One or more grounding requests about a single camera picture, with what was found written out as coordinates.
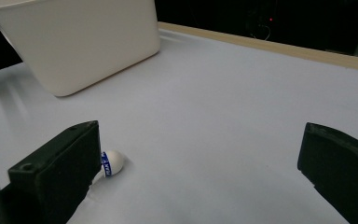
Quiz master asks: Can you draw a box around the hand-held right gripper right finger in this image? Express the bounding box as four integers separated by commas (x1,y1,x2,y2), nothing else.
297,121,358,224

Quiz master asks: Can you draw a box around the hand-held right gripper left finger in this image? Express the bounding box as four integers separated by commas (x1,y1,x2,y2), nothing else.
0,120,103,224

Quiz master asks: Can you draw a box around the white ball with blue band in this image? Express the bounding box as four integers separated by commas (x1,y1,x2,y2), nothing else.
101,149,125,178

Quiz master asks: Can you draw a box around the white plastic storage bin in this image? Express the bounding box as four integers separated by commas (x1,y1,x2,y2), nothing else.
0,0,162,98

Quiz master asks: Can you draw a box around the thin cable in background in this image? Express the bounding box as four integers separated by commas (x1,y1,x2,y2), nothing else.
249,23,272,42

